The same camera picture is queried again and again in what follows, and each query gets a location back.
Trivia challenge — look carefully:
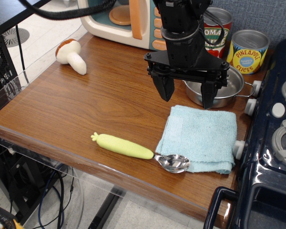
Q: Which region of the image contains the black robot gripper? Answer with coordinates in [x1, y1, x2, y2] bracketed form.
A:
[144, 20, 229, 109]

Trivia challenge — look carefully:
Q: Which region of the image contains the spoon with green handle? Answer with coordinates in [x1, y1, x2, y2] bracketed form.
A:
[91, 132, 190, 174]

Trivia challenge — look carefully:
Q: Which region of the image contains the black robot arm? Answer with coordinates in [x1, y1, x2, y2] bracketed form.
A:
[144, 0, 230, 109]

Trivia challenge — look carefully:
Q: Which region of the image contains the small steel pot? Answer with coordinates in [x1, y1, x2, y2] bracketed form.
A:
[184, 67, 256, 108]

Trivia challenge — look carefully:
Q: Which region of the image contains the plush mushroom toy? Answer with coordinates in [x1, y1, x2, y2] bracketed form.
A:
[55, 39, 87, 75]

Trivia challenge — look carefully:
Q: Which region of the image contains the light blue folded cloth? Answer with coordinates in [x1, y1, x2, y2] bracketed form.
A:
[155, 105, 237, 174]

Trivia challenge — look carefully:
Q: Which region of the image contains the tomato sauce can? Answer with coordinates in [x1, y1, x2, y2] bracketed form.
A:
[204, 7, 233, 58]

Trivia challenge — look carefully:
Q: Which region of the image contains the pineapple slices can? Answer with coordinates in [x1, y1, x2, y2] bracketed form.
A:
[226, 30, 270, 74]

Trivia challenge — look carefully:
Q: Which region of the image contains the toy microwave oven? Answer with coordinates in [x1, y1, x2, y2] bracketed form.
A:
[81, 0, 166, 51]

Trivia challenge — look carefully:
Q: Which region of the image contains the dark blue toy stove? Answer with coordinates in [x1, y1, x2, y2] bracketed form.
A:
[204, 39, 286, 229]

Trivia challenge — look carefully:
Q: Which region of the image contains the black table leg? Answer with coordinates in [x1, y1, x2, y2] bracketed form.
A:
[88, 188, 125, 229]

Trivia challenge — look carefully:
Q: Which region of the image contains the clear acrylic side panel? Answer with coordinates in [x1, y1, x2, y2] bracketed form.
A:
[0, 19, 87, 110]

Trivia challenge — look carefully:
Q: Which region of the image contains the black computer tower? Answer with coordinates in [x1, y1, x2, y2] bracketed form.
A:
[0, 35, 20, 98]

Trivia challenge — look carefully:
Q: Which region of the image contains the yellow object at corner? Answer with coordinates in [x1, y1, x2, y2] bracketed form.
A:
[0, 213, 24, 229]

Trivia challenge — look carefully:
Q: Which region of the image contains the blue floor cable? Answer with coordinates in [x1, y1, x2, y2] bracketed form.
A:
[38, 167, 74, 229]

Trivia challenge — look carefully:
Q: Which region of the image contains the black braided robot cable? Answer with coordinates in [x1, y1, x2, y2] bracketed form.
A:
[18, 0, 117, 21]

